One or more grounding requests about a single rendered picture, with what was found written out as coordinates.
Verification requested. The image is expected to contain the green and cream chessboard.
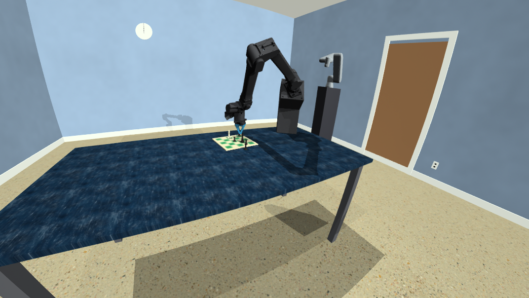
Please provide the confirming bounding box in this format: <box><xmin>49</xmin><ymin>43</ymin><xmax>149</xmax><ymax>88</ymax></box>
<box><xmin>212</xmin><ymin>135</ymin><xmax>258</xmax><ymax>151</ymax></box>

